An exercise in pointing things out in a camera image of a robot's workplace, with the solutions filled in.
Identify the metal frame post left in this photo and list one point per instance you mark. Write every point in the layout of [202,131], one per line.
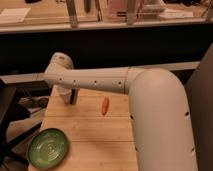
[72,13]

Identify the orange carrot toy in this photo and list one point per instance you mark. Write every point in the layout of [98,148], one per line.
[105,106]

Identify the green glass plate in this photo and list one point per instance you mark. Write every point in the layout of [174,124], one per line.
[48,148]

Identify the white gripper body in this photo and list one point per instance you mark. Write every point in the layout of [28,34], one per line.
[61,89]

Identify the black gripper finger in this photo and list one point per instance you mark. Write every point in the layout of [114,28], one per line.
[74,96]

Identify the black office chair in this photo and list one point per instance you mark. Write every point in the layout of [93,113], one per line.
[11,110]

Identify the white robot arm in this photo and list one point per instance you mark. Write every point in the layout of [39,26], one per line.
[158,107]

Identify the white ceramic cup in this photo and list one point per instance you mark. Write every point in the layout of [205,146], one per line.
[65,95]

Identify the metal frame post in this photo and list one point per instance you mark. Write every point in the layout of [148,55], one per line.
[72,13]
[130,12]

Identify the white paper sheet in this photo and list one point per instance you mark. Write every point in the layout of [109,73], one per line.
[13,15]

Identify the metal frame post right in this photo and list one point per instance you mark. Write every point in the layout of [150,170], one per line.
[130,12]

